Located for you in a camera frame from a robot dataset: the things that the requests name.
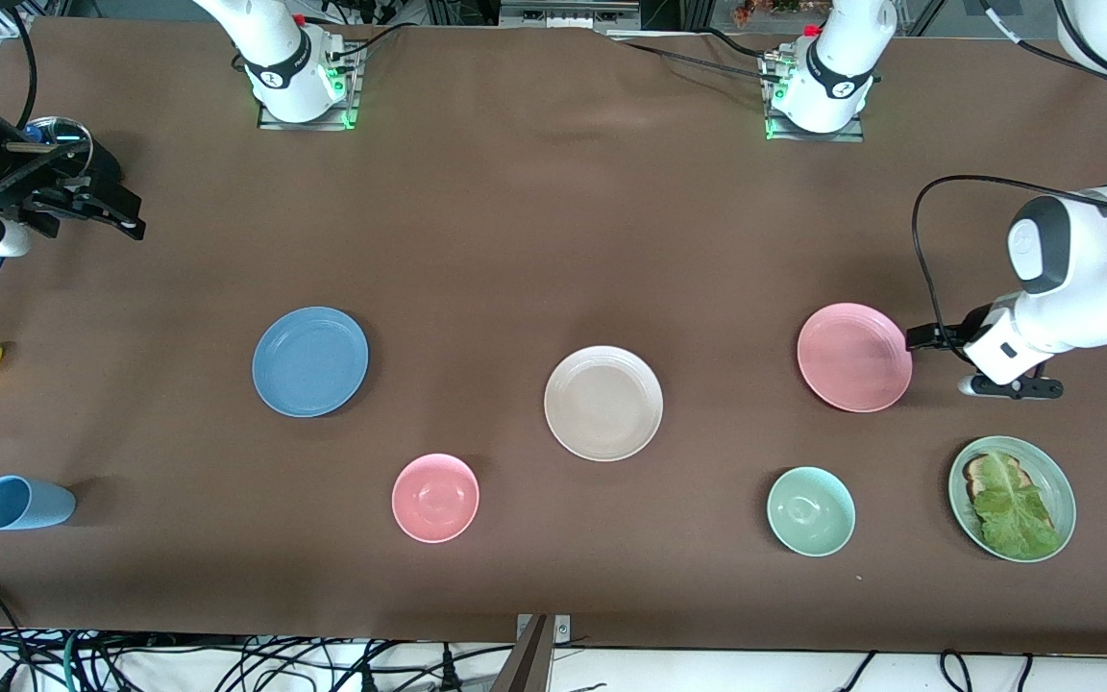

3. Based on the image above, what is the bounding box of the pink shallow bowl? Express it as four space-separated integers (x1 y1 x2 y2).
797 303 914 413

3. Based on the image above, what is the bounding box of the blue plastic cup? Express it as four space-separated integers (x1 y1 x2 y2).
0 475 77 531

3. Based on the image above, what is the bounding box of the beige shallow bowl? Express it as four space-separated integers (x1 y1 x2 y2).
544 345 664 462

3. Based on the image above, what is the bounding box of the toasted bread slice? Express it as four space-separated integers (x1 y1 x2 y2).
963 454 1032 503

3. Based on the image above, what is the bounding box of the blue shallow bowl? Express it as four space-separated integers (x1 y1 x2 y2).
252 307 370 418

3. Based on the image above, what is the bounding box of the black left arm base cable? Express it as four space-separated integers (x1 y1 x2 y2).
611 37 785 83

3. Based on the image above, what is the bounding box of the green lettuce leaf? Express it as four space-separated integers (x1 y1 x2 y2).
971 452 1062 561

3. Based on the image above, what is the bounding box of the green plate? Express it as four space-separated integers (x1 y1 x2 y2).
947 435 1077 563

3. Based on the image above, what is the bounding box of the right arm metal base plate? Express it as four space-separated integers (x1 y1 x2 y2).
258 38 363 132

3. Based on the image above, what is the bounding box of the black arm base cable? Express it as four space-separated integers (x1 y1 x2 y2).
323 24 410 61
611 37 785 83

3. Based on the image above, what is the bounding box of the black right arm base cable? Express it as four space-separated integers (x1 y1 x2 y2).
323 24 410 61

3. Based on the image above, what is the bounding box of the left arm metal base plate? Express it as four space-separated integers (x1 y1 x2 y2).
761 53 865 143

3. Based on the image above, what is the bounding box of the small pink deep bowl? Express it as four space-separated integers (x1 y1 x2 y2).
391 454 480 544

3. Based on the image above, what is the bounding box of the dark metal stand bar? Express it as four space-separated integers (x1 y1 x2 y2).
490 615 552 692

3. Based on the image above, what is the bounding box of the glass saucepan lid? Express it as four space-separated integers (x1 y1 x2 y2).
20 115 93 174

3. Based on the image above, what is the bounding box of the silver table edge bracket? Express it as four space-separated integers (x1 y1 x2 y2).
515 614 572 643

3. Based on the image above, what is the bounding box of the small green deep bowl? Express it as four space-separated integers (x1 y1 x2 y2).
767 466 856 557

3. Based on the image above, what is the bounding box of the aluminium frame rail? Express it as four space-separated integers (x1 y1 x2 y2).
499 0 643 37

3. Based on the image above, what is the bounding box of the dark blue saucepan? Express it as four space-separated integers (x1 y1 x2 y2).
0 115 124 285

